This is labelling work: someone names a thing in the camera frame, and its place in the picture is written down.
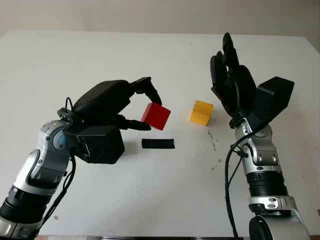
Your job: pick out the black tape strip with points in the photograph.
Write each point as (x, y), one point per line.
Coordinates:
(157, 143)

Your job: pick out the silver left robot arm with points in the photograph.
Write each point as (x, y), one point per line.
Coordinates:
(42, 165)

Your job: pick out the yellow wooden block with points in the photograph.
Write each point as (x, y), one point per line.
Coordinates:
(200, 113)

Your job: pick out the red wooden block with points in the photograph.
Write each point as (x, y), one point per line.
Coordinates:
(157, 116)

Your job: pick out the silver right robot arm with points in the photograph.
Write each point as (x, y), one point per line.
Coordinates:
(267, 160)

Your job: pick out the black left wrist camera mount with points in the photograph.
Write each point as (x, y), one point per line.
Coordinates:
(102, 145)

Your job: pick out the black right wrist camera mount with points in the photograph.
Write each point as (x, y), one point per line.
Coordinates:
(275, 97)

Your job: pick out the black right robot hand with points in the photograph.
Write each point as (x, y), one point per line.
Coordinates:
(240, 90)

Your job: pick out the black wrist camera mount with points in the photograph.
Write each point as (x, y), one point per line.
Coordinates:
(275, 97)
(102, 145)

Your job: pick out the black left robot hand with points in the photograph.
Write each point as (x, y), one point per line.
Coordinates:
(102, 97)

